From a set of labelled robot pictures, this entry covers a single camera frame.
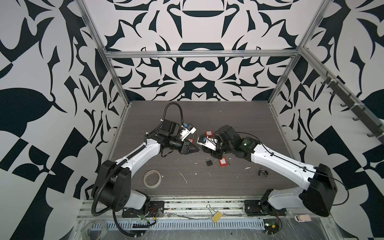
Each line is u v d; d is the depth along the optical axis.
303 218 0.69
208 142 0.65
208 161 0.89
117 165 0.44
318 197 0.40
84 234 0.66
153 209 0.73
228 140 0.60
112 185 0.42
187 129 0.73
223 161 0.89
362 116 0.55
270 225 0.71
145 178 0.83
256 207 0.74
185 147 0.69
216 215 0.73
